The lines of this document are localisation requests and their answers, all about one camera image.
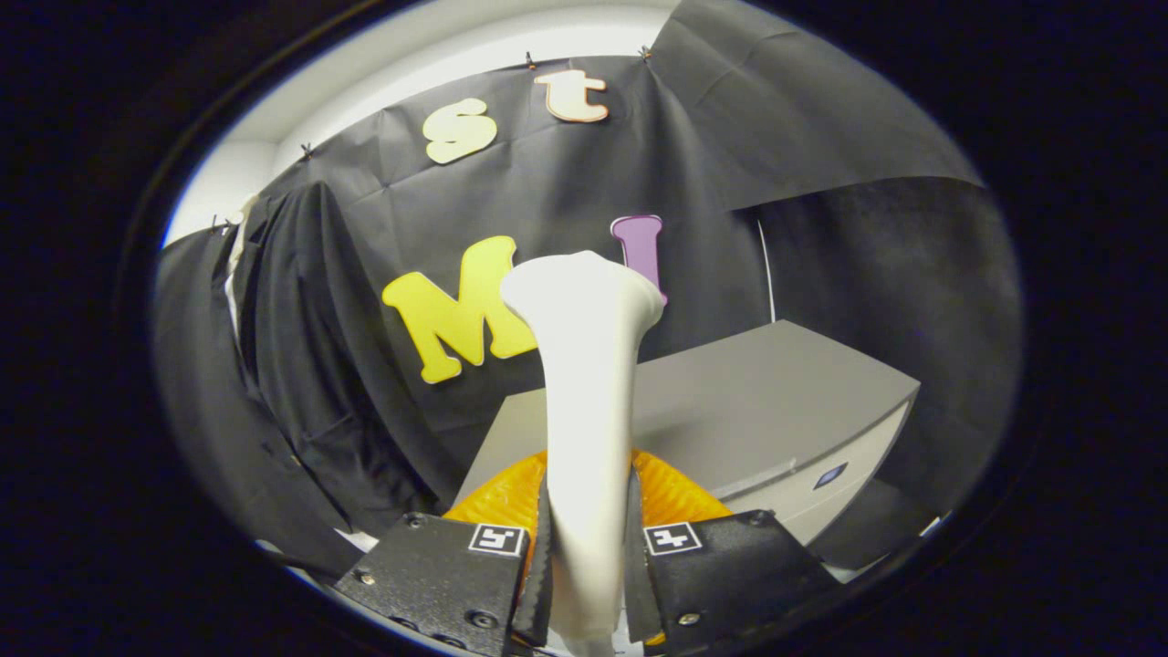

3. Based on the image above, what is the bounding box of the black suit jacket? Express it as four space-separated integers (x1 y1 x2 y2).
228 181 462 539

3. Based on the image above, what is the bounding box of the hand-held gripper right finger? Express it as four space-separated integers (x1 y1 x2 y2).
623 449 840 651

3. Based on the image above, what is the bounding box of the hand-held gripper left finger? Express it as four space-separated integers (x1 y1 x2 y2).
333 449 553 657

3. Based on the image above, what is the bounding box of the grey cabinet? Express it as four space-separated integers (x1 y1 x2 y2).
452 319 921 548

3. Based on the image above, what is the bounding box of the white garment steamer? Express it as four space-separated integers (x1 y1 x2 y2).
500 251 667 657

